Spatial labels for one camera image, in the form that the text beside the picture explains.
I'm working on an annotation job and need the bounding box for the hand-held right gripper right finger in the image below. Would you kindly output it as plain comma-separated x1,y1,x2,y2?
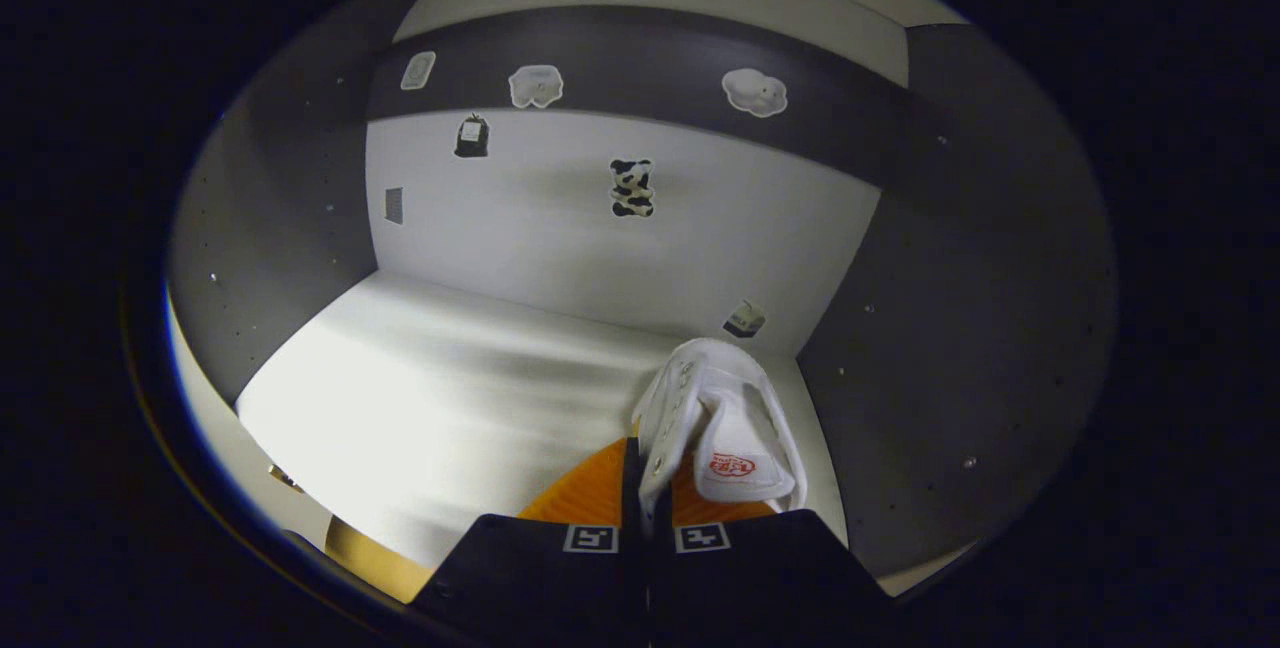
646,463,901,648

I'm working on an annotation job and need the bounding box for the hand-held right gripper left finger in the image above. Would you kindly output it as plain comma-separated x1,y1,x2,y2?
410,436,646,648

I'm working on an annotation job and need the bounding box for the white sneaker shoe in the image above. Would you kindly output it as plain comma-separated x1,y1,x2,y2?
632,337,809,539

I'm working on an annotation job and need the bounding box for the white shoe cabinet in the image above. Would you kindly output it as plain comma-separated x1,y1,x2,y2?
165,0,1119,609

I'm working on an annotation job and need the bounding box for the white cabinet shelf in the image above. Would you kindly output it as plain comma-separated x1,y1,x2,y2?
235,271,851,569

